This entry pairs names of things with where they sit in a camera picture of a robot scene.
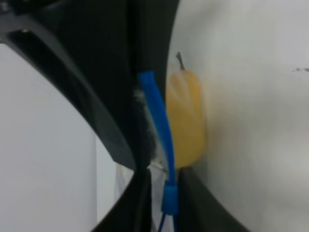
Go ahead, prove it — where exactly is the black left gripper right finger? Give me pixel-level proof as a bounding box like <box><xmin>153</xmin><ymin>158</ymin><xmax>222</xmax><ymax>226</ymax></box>
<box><xmin>128</xmin><ymin>0</ymin><xmax>246</xmax><ymax>232</ymax></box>

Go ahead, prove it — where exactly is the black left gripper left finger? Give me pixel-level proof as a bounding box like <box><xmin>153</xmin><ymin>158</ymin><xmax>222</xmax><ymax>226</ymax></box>
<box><xmin>0</xmin><ymin>0</ymin><xmax>154</xmax><ymax>232</ymax></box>

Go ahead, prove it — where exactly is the blue zipper slider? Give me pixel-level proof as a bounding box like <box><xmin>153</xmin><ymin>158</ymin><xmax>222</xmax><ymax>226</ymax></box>
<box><xmin>161</xmin><ymin>182</ymin><xmax>179</xmax><ymax>216</ymax></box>

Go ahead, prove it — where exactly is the clear zip bag blue seal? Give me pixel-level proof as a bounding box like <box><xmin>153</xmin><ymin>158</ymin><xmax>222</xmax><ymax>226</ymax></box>
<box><xmin>113</xmin><ymin>70</ymin><xmax>181</xmax><ymax>232</ymax></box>

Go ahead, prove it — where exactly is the yellow pear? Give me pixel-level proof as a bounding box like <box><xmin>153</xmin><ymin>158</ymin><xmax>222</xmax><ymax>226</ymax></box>
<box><xmin>166</xmin><ymin>52</ymin><xmax>207</xmax><ymax>169</ymax></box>

